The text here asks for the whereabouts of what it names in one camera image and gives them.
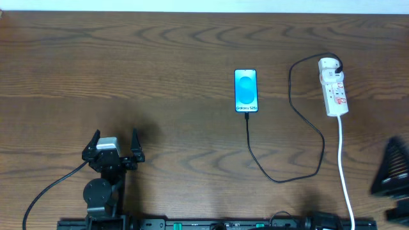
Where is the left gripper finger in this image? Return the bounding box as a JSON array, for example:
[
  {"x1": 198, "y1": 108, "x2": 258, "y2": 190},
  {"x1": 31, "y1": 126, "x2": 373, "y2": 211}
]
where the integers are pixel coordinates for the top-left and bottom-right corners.
[
  {"x1": 130, "y1": 128, "x2": 144, "y2": 157},
  {"x1": 82, "y1": 130, "x2": 100, "y2": 157}
]

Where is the black USB charging cable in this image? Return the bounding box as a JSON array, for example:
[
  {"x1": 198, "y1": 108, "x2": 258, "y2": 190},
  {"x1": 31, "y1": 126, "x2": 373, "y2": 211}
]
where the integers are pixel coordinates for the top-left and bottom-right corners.
[{"x1": 244, "y1": 52, "x2": 344, "y2": 185}]

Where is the blue Samsung Galaxy smartphone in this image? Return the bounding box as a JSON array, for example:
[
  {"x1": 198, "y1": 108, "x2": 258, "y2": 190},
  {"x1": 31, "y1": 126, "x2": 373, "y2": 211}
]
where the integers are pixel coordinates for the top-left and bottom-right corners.
[{"x1": 234, "y1": 69, "x2": 258, "y2": 112}]

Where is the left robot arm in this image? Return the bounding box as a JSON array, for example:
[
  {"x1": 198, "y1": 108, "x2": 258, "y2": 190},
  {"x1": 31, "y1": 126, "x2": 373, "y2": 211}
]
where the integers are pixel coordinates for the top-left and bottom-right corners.
[{"x1": 82, "y1": 129, "x2": 145, "y2": 229}]

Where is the white USB charger adapter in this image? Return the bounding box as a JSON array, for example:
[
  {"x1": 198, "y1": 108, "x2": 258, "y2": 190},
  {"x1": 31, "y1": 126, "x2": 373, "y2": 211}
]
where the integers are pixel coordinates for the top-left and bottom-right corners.
[{"x1": 318, "y1": 57, "x2": 344, "y2": 82}]

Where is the white power strip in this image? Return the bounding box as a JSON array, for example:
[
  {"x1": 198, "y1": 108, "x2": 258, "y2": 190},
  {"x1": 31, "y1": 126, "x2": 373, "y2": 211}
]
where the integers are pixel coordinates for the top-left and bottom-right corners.
[{"x1": 320, "y1": 70, "x2": 349, "y2": 117}]

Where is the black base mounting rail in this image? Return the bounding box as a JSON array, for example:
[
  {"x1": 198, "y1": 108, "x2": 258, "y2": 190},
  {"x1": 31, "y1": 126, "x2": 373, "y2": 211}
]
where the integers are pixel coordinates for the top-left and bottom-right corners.
[{"x1": 57, "y1": 218, "x2": 378, "y2": 230}]

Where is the white power strip cord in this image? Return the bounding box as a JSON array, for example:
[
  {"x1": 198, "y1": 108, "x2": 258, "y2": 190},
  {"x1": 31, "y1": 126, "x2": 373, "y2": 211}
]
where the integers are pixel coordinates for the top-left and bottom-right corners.
[{"x1": 337, "y1": 116, "x2": 356, "y2": 230}]

